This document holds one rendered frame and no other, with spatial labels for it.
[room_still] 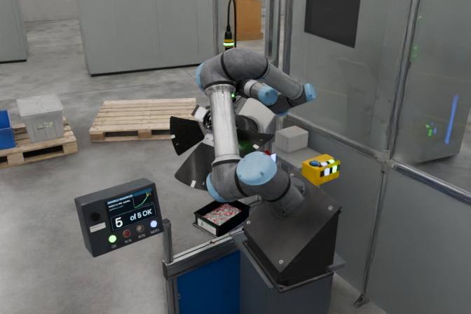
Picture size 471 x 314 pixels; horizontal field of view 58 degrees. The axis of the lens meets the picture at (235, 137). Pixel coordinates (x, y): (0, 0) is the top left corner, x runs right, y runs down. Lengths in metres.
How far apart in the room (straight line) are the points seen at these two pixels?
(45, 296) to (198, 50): 5.64
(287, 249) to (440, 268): 1.17
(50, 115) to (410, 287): 3.67
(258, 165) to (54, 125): 3.68
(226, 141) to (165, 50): 6.28
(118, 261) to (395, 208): 1.89
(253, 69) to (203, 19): 6.28
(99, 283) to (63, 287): 0.23
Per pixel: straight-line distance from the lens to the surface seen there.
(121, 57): 7.57
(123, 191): 1.51
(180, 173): 2.16
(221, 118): 1.50
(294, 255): 1.39
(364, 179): 2.52
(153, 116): 5.21
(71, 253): 3.39
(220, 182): 1.43
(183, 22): 7.69
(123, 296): 2.95
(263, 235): 1.50
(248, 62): 1.51
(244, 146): 1.95
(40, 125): 4.81
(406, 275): 2.59
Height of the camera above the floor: 2.02
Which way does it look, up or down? 24 degrees down
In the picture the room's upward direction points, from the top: straight up
